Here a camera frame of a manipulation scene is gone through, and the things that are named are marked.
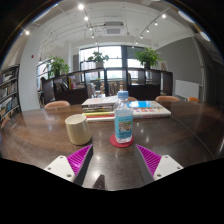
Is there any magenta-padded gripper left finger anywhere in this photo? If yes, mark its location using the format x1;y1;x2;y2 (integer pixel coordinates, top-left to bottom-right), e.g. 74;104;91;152
43;144;95;188

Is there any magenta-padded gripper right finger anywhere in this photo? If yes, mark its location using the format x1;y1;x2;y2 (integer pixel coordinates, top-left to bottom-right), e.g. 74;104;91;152
134;143;185;186

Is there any clear water bottle blue cap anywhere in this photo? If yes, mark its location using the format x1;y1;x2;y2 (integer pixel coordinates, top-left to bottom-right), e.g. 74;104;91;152
113;90;135;145

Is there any cream ceramic cup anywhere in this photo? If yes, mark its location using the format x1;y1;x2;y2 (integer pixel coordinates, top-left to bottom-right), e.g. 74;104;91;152
64;113;92;146

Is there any large white book red print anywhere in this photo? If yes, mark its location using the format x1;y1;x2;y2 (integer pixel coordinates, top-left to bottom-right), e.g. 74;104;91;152
128;100;172;120

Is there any flat round red coaster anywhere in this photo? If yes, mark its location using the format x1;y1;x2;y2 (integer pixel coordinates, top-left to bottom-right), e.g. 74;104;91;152
109;133;135;149

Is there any white book red edge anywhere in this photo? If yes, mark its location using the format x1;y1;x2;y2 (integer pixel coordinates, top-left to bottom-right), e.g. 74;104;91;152
85;114;116;123

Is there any orange chairs group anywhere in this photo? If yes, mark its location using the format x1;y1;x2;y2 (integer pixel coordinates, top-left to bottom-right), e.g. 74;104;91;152
43;95;200;110

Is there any yellow spined book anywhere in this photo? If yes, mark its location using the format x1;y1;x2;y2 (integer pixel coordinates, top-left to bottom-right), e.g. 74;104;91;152
83;111;115;117

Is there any thin blue book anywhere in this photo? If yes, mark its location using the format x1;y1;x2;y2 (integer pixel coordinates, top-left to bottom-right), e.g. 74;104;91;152
128;100;152;110

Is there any dark cubby shelf unit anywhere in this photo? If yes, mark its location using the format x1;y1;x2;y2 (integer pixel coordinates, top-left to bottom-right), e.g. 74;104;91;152
41;68;174;105

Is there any grey white covered book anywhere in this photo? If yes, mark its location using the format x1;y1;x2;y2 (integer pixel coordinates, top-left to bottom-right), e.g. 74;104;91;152
81;95;120;110

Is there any tall bookshelf with books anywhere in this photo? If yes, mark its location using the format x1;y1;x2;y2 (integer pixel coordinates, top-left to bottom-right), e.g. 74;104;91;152
0;63;22;123

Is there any bushy potted plant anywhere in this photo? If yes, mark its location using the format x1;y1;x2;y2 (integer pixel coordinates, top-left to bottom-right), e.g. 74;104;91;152
48;55;71;79

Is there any wide green potted plant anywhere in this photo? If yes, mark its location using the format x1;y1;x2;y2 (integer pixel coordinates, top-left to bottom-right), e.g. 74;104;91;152
134;47;161;70

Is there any small leafy potted plant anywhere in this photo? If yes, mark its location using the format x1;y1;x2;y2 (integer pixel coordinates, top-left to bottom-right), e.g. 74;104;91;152
87;50;110;70

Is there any ceiling air conditioner unit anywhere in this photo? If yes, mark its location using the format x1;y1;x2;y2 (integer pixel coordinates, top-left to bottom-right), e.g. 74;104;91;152
102;21;126;37

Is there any ceiling spot lights group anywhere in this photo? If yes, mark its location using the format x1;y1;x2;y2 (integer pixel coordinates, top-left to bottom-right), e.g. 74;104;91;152
23;2;168;46

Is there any white wall radiator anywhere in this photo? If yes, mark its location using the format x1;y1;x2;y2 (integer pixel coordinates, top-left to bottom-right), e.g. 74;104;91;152
174;79;201;100

